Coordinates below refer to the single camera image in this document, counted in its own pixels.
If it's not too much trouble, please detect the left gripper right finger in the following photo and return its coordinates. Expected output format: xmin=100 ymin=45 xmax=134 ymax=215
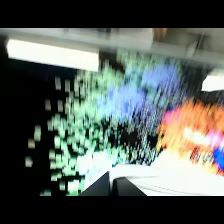
xmin=111 ymin=176 xmax=148 ymax=197

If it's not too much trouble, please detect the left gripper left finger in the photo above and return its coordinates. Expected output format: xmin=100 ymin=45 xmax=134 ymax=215
xmin=79 ymin=171 xmax=111 ymax=197

